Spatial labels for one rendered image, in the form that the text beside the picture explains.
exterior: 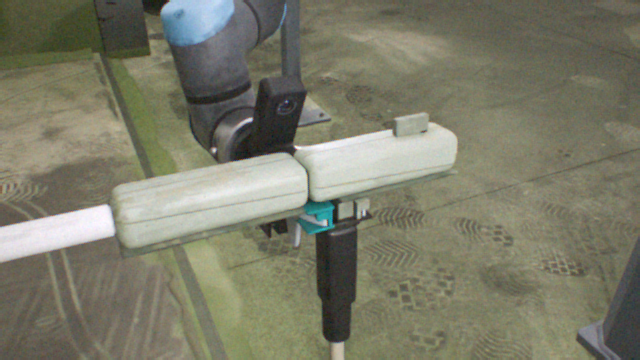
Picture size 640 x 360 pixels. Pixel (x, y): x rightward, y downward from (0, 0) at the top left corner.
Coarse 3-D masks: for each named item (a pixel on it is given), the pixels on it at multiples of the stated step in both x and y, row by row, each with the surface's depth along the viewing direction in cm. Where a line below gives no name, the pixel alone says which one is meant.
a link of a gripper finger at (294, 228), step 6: (294, 216) 50; (300, 216) 48; (306, 216) 48; (312, 216) 47; (288, 222) 52; (294, 222) 50; (312, 222) 47; (318, 222) 47; (324, 222) 47; (288, 228) 52; (294, 228) 51; (300, 228) 50; (288, 234) 53; (294, 234) 51; (300, 234) 50; (294, 240) 51
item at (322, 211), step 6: (306, 204) 47; (312, 204) 47; (318, 204) 47; (324, 204) 47; (330, 204) 47; (306, 210) 46; (312, 210) 46; (318, 210) 46; (324, 210) 46; (330, 210) 46; (318, 216) 46; (324, 216) 46; (330, 216) 47; (300, 222) 48; (306, 222) 48; (330, 222) 47; (306, 228) 47; (312, 228) 47; (318, 228) 47; (324, 228) 47; (330, 228) 47
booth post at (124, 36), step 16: (96, 0) 211; (112, 0) 214; (128, 0) 216; (112, 16) 217; (128, 16) 219; (144, 16) 222; (112, 32) 219; (128, 32) 222; (144, 32) 225; (112, 48) 222; (128, 48) 225; (144, 48) 228
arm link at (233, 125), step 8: (232, 112) 67; (240, 112) 66; (248, 112) 66; (224, 120) 66; (232, 120) 65; (240, 120) 64; (248, 120) 64; (224, 128) 65; (232, 128) 64; (240, 128) 64; (248, 128) 64; (216, 136) 66; (224, 136) 64; (232, 136) 64; (216, 144) 67; (224, 144) 64; (232, 144) 64; (216, 152) 66; (224, 152) 64; (224, 160) 64
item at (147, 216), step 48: (336, 144) 48; (384, 144) 48; (432, 144) 49; (144, 192) 40; (192, 192) 41; (240, 192) 42; (288, 192) 44; (336, 192) 46; (384, 192) 49; (0, 240) 37; (48, 240) 38; (144, 240) 40; (192, 240) 42; (336, 240) 49; (336, 288) 52; (336, 336) 55
